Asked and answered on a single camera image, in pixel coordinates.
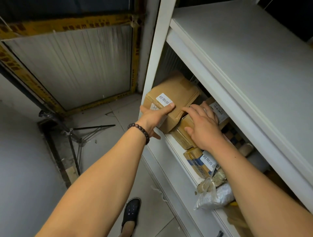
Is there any yellow taped panel frame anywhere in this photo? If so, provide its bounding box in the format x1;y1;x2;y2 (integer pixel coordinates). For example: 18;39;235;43
0;13;143;117

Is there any squarish white-label cardboard box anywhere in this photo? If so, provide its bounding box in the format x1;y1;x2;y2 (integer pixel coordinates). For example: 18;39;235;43
143;72;201;134

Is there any black tripod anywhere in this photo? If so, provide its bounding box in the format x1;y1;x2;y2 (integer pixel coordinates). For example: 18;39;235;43
38;110;116;176

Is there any white metal shelf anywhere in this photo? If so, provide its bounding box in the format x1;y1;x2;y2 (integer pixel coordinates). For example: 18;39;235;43
141;0;313;237

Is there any person's left hand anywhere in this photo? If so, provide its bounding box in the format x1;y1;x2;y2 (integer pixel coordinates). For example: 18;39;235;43
137;102;175;140

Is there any person's left forearm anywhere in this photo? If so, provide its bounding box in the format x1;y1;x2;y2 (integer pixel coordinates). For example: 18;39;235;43
35;132;147;237

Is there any grey bubble mailer parcel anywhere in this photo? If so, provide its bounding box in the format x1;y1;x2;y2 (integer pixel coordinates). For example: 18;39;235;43
194;177;236;211

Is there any dark bead bracelet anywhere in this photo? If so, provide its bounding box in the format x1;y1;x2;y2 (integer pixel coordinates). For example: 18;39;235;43
127;123;150;145

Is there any corrugated metal shutter panel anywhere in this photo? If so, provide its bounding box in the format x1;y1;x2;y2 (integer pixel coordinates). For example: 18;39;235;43
4;24;134;111

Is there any person's right hand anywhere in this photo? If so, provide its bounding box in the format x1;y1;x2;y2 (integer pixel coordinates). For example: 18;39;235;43
182;101;224;152

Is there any small box with label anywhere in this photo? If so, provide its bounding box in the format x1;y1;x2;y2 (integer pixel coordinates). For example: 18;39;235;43
170;97;230;150

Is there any person's right forearm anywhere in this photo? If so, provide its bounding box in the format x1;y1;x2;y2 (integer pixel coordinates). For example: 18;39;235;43
203;140;313;237

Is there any person's black shoe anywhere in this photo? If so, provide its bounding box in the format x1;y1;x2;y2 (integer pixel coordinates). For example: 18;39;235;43
120;198;142;235

